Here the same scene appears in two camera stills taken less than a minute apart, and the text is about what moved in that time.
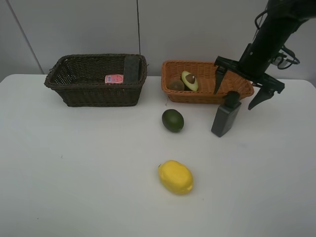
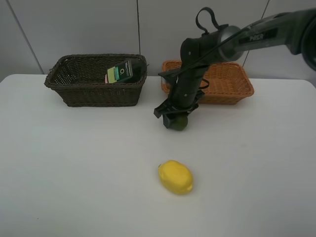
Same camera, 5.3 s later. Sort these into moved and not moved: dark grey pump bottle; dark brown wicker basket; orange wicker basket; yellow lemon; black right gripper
Moved: black right gripper; dark grey pump bottle
Not moved: dark brown wicker basket; yellow lemon; orange wicker basket
